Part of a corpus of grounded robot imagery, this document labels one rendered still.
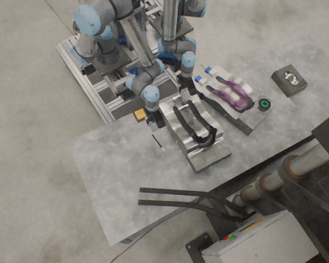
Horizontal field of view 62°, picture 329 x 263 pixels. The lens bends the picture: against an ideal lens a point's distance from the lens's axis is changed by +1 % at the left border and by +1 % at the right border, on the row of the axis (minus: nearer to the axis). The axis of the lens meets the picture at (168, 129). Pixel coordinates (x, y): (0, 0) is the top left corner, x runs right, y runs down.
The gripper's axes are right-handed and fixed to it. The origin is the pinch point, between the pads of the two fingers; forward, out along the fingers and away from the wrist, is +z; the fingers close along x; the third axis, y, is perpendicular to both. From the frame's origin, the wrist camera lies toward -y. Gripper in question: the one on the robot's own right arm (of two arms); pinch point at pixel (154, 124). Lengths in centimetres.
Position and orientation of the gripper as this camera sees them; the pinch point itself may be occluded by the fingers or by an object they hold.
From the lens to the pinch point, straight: 164.7
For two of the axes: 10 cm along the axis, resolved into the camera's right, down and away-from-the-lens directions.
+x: -8.8, 4.2, -2.2
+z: -0.3, 4.1, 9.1
